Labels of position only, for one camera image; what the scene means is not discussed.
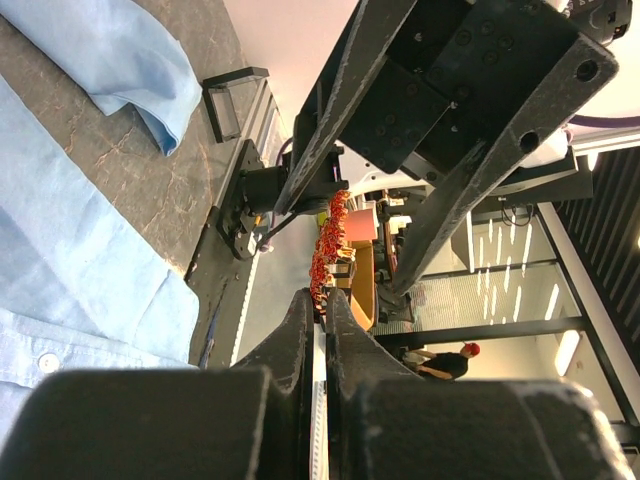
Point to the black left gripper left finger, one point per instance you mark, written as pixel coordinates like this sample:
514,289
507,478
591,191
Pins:
250,421

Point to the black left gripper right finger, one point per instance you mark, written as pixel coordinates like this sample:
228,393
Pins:
386,422

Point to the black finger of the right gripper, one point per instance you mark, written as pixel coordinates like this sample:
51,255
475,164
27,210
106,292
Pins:
362,52
582,71

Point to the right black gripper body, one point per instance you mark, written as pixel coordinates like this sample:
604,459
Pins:
455,74

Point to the red maple leaf brooch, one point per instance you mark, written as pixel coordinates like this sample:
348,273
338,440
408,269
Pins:
330,247

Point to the light blue button shirt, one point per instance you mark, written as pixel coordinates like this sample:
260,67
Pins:
80,287

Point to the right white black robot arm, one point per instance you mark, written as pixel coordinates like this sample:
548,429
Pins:
270,190

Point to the person in black shirt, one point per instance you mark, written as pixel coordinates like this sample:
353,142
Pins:
443,366

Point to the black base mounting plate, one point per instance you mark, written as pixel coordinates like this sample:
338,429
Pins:
216,273

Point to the small black framed stand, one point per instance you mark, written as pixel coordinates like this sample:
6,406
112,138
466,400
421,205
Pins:
219,102

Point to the slotted grey cable duct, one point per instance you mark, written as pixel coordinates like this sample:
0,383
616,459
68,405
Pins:
315,425

